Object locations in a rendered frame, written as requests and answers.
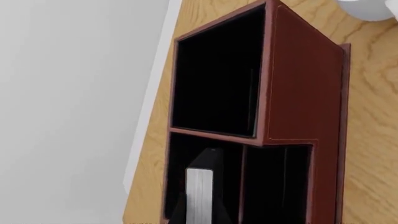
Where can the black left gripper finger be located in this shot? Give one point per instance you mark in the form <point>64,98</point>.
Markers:
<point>199,191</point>

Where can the red-brown desk caddy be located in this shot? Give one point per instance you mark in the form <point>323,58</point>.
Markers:
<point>306,93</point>

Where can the white mug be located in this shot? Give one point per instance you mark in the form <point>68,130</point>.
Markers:
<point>363,9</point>

